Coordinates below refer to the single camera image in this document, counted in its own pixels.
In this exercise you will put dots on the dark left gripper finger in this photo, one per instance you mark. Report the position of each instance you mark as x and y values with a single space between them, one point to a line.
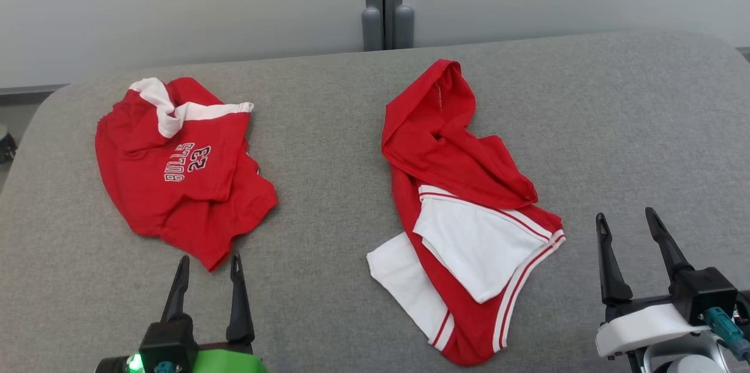
239 303
177 291

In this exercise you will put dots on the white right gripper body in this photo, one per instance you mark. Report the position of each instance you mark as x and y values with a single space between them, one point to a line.
644 326

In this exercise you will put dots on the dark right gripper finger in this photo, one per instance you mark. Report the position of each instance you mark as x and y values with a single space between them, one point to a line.
665 244
612 279

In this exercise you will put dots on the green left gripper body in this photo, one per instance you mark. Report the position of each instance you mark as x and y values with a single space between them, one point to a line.
228 362

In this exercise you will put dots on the red Bulls 23 shorts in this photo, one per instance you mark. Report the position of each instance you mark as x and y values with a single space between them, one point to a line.
176 197

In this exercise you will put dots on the red and white jersey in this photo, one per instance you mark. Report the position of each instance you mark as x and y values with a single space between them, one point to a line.
445 156

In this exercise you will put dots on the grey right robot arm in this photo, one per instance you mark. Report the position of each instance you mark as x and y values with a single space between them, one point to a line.
691 364

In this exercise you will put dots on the grey fabric sofa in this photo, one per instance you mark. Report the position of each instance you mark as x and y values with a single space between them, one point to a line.
328 127

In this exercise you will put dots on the metal leg with black caster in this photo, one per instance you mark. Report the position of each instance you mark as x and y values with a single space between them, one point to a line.
7 147

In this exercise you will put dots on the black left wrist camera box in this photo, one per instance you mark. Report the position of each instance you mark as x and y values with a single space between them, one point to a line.
167 341

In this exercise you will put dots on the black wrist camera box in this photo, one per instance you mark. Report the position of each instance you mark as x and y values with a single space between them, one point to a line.
703 291
167 341

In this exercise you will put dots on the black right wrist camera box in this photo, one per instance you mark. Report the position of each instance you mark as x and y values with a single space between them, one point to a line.
703 291

